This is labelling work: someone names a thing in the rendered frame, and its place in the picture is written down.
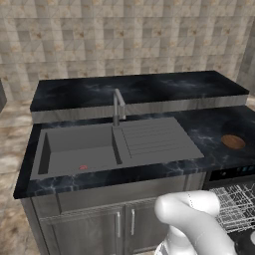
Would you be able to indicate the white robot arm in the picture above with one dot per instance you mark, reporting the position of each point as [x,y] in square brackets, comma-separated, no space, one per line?
[196,222]

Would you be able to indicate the grey raised counter shelf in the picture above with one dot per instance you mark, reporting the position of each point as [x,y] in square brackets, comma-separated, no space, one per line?
[139,90]

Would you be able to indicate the red cup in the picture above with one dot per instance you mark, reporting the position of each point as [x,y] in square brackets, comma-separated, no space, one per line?
[83,167]

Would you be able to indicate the grey cupboard door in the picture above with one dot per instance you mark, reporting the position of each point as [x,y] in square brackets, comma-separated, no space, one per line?
[146,225]
[84,232]

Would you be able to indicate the black dishwasher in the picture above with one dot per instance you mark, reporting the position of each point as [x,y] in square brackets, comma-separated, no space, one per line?
[229,176]

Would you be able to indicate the grey sink tap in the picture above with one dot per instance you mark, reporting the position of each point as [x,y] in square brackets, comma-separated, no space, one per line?
[117,106]

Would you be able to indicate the grey kitchen sink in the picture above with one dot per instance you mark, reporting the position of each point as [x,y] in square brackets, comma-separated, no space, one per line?
[109,147]

